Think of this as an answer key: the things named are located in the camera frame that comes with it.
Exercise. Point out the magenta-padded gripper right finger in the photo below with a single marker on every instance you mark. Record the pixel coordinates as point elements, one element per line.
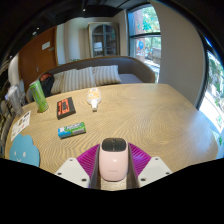
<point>151,168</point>

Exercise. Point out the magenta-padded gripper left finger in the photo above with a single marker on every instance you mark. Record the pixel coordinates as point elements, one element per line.
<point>71,170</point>

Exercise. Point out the pink computer mouse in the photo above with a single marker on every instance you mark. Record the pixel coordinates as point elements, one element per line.
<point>113,163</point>

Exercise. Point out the blue cloud-shaped mouse pad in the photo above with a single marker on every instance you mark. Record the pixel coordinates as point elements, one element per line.
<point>24,151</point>

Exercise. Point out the green and blue pack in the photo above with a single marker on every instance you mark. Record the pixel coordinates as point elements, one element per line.
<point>72,130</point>

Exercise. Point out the black and orange box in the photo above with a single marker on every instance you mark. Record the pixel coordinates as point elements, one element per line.
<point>65,108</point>

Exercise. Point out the white sticker sheet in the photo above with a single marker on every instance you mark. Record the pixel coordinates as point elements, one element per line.
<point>20,126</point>

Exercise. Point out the small clear squeeze bottle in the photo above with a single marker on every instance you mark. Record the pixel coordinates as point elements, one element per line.
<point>93,96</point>

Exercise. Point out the green drink can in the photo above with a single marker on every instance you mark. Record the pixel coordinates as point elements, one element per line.
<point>39,96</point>

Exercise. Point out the narrow striped cushion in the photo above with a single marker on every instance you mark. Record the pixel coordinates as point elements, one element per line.
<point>58,83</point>

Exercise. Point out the wide striped cushion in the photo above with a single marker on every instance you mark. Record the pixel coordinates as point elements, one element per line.
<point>78,79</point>
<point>106,75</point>

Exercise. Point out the curved side window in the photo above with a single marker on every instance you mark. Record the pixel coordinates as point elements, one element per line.
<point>213,96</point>

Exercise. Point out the curved brown sofa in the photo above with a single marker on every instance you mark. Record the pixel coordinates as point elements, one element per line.
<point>136,68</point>

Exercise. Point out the brown wooden door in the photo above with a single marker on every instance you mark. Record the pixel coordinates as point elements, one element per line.
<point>36,56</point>

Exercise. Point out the black-framed window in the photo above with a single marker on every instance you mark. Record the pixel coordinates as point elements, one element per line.
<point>145,36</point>

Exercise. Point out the cabinet with arched glass doors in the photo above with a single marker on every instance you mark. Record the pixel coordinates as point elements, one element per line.
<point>104,40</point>

